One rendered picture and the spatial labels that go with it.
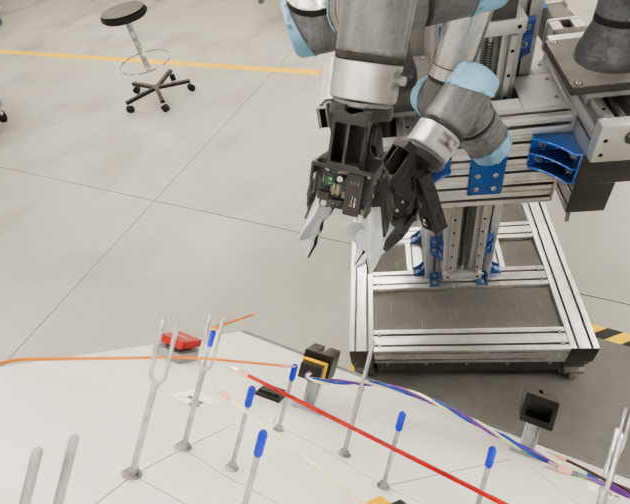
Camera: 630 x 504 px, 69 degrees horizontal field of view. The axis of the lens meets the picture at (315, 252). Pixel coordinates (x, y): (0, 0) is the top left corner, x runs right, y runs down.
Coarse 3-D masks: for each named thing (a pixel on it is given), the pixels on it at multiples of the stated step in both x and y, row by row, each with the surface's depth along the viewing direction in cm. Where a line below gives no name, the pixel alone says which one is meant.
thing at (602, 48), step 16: (592, 32) 96; (608, 32) 93; (624, 32) 92; (576, 48) 101; (592, 48) 96; (608, 48) 94; (624, 48) 93; (592, 64) 97; (608, 64) 95; (624, 64) 94
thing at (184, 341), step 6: (162, 336) 73; (168, 336) 73; (180, 336) 75; (186, 336) 75; (192, 336) 76; (168, 342) 73; (180, 342) 72; (186, 342) 72; (192, 342) 74; (198, 342) 75; (174, 348) 73; (180, 348) 72; (186, 348) 73
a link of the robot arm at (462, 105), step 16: (464, 64) 70; (480, 64) 69; (448, 80) 71; (464, 80) 69; (480, 80) 69; (496, 80) 70; (448, 96) 70; (464, 96) 69; (480, 96) 69; (432, 112) 71; (448, 112) 69; (464, 112) 69; (480, 112) 71; (448, 128) 70; (464, 128) 70; (480, 128) 73
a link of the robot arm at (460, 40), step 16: (480, 16) 75; (448, 32) 78; (464, 32) 76; (480, 32) 77; (448, 48) 79; (464, 48) 78; (480, 48) 80; (432, 64) 83; (448, 64) 80; (432, 80) 83; (416, 96) 88; (432, 96) 84
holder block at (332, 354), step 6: (306, 348) 65; (312, 348) 66; (318, 348) 67; (324, 348) 69; (330, 348) 69; (306, 354) 64; (312, 354) 64; (318, 354) 64; (324, 354) 64; (330, 354) 65; (336, 354) 66; (324, 360) 64; (330, 360) 64; (330, 366) 63; (336, 366) 69; (330, 372) 64; (330, 378) 66
